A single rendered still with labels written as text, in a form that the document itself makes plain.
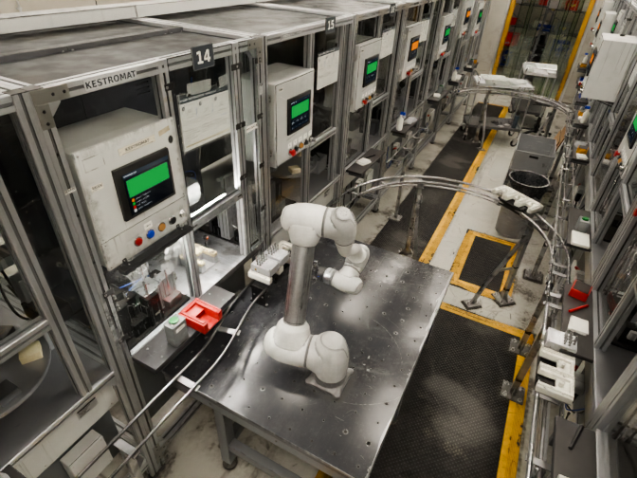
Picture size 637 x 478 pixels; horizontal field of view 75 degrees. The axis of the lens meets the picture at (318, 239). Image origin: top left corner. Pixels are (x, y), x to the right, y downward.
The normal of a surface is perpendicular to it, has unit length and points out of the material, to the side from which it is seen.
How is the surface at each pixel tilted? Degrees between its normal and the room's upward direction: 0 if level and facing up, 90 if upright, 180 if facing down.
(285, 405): 0
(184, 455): 0
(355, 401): 0
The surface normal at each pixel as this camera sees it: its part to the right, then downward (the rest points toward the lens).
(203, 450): 0.04, -0.82
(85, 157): 0.88, 0.31
